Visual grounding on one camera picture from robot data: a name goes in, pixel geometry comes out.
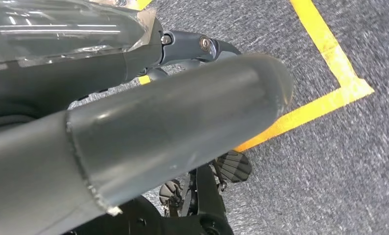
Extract yellow floor tape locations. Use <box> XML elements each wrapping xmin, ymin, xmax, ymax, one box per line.
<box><xmin>129</xmin><ymin>0</ymin><xmax>375</xmax><ymax>153</ymax></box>

